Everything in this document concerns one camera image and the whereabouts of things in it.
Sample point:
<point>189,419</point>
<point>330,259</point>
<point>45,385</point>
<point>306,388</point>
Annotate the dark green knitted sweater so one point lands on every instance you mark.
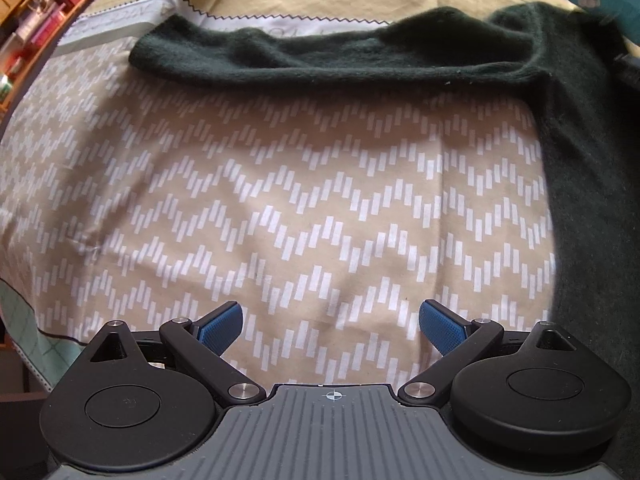
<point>572,70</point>

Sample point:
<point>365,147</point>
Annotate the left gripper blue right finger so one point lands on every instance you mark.
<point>459,341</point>

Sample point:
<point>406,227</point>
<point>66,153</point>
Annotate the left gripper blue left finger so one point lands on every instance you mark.
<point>197,348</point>

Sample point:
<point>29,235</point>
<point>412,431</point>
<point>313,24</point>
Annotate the wooden shelf with items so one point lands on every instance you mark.
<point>28,28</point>

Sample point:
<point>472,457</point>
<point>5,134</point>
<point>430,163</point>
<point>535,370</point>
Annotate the beige white patterned duvet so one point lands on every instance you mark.
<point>329,220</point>

